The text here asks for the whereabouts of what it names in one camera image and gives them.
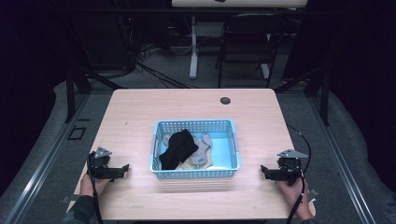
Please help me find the black folding chair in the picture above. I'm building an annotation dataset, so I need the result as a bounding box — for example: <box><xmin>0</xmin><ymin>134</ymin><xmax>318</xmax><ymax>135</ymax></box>
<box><xmin>215</xmin><ymin>12</ymin><xmax>290</xmax><ymax>90</ymax></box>

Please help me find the person's right hand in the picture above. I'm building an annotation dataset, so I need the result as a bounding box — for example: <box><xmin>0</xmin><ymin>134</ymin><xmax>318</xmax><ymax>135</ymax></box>
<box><xmin>276</xmin><ymin>177</ymin><xmax>314</xmax><ymax>219</ymax></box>

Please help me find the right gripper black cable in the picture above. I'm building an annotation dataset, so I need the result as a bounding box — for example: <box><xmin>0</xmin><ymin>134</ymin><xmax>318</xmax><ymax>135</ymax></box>
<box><xmin>285</xmin><ymin>123</ymin><xmax>313</xmax><ymax>224</ymax></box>

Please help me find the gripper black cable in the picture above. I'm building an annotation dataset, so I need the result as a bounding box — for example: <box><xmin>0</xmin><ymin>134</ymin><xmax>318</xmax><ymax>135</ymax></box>
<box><xmin>285</xmin><ymin>123</ymin><xmax>313</xmax><ymax>224</ymax></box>
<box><xmin>86</xmin><ymin>152</ymin><xmax>105</xmax><ymax>224</ymax></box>

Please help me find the grey sock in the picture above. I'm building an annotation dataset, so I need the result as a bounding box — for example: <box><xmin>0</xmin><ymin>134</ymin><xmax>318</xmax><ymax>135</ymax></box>
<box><xmin>162</xmin><ymin>133</ymin><xmax>214</xmax><ymax>167</ymax></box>

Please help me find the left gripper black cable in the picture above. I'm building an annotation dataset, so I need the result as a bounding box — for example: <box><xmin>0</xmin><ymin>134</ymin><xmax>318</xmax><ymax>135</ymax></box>
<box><xmin>86</xmin><ymin>152</ymin><xmax>105</xmax><ymax>224</ymax></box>

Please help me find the white desk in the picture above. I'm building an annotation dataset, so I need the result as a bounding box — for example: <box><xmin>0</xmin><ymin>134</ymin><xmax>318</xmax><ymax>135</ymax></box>
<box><xmin>171</xmin><ymin>0</ymin><xmax>309</xmax><ymax>80</ymax></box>

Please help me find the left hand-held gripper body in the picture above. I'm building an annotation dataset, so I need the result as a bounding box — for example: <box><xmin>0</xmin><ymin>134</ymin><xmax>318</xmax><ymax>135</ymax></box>
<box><xmin>86</xmin><ymin>146</ymin><xmax>114</xmax><ymax>182</ymax></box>

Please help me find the black sock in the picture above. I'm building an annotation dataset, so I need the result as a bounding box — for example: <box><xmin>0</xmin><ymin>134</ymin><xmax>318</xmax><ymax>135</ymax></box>
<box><xmin>159</xmin><ymin>128</ymin><xmax>200</xmax><ymax>171</ymax></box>

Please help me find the black metal stand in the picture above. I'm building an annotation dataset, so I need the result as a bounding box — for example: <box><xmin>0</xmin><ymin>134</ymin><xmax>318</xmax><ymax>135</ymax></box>
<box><xmin>63</xmin><ymin>63</ymin><xmax>124</xmax><ymax>124</ymax></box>
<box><xmin>274</xmin><ymin>65</ymin><xmax>332</xmax><ymax>127</ymax></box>

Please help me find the beige sock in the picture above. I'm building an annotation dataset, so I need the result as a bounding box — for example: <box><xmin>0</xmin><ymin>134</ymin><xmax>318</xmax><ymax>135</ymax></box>
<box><xmin>175</xmin><ymin>154</ymin><xmax>215</xmax><ymax>171</ymax></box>

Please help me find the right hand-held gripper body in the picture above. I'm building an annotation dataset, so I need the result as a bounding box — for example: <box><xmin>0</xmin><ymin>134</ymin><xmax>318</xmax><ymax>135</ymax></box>
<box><xmin>276</xmin><ymin>148</ymin><xmax>309</xmax><ymax>187</ymax></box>

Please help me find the bundle of floor cables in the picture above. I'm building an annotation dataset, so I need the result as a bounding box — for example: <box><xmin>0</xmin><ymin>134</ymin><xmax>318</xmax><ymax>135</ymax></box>
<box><xmin>132</xmin><ymin>41</ymin><xmax>195</xmax><ymax>90</ymax></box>

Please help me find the light blue plastic basket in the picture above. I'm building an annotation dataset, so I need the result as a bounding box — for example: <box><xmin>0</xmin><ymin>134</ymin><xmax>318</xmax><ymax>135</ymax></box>
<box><xmin>149</xmin><ymin>119</ymin><xmax>241</xmax><ymax>180</ymax></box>

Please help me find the person's left hand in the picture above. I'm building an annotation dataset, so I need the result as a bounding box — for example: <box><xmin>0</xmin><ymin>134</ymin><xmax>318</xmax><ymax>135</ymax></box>
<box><xmin>79</xmin><ymin>173</ymin><xmax>108</xmax><ymax>198</ymax></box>

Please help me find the aluminium floor rail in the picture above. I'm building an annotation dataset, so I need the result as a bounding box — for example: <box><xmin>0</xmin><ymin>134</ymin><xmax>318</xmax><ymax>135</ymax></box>
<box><xmin>2</xmin><ymin>92</ymin><xmax>92</xmax><ymax>224</ymax></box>
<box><xmin>306</xmin><ymin>92</ymin><xmax>378</xmax><ymax>224</ymax></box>

